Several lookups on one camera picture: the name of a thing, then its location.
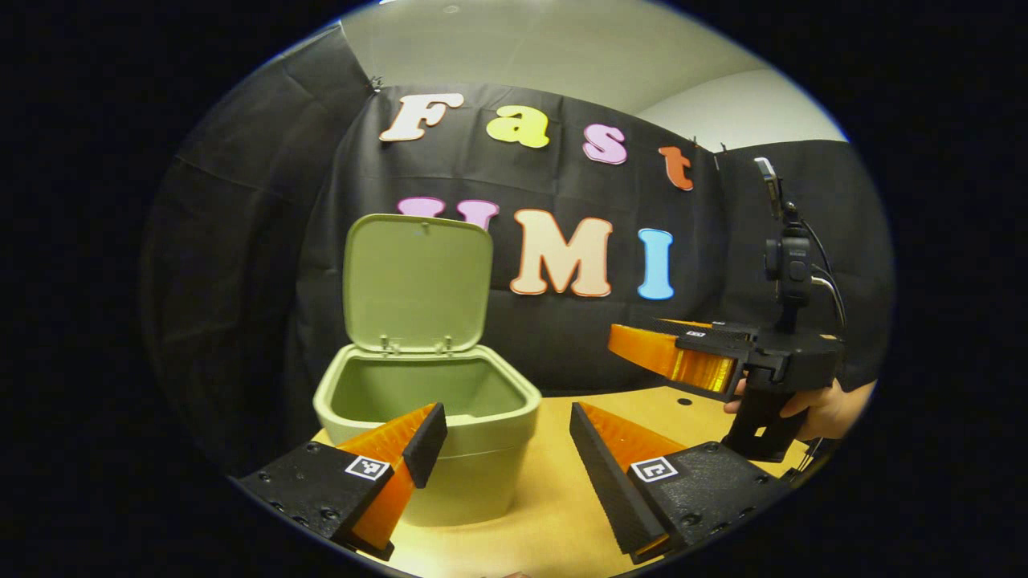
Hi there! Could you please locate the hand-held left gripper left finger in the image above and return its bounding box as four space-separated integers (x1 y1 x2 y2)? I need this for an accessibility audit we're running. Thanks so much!
229 401 449 563

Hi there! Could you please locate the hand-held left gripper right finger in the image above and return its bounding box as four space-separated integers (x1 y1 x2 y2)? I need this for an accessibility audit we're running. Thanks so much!
569 401 793 565

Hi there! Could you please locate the green desktop garbage bin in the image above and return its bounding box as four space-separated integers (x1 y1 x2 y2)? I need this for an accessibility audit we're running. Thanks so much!
312 213 544 529

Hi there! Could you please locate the wooden desktop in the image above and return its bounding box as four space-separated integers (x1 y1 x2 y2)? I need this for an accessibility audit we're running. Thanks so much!
309 385 814 578

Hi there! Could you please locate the black backdrop cloth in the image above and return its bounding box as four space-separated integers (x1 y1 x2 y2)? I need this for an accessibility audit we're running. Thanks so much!
141 24 897 474

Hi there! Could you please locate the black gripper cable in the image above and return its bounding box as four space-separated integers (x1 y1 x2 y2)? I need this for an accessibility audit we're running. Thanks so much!
802 218 849 332

